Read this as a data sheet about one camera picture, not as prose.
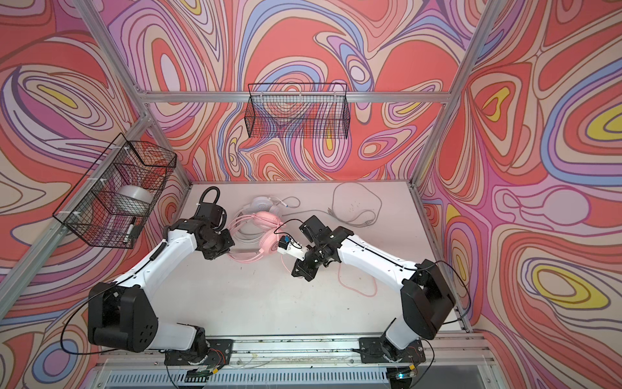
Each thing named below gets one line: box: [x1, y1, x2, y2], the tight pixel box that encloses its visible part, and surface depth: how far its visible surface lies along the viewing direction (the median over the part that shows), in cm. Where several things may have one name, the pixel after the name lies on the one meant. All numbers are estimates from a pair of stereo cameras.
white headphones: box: [234, 196, 280, 223], surface depth 106 cm
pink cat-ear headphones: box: [227, 211, 286, 264], surface depth 82 cm
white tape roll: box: [116, 184, 154, 216], surface depth 74 cm
